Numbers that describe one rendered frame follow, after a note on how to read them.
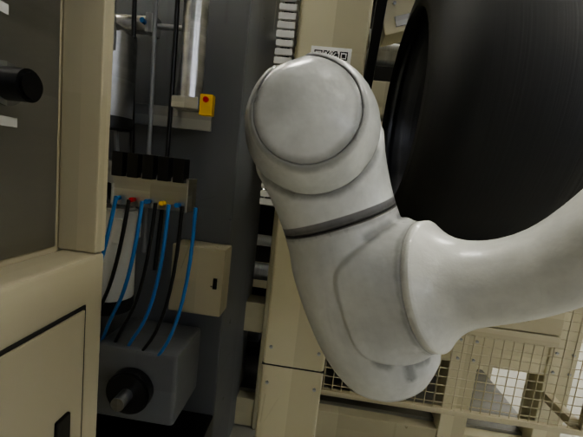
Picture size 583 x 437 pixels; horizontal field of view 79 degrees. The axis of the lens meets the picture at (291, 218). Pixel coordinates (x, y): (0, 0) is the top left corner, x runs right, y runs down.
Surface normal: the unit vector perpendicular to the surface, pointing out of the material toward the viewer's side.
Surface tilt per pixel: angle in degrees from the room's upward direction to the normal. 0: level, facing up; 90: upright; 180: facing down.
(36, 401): 90
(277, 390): 90
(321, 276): 99
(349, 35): 90
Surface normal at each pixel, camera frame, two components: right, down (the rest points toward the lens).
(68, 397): 0.99, 0.12
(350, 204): 0.14, 0.18
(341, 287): -0.50, 0.15
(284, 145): -0.25, 0.25
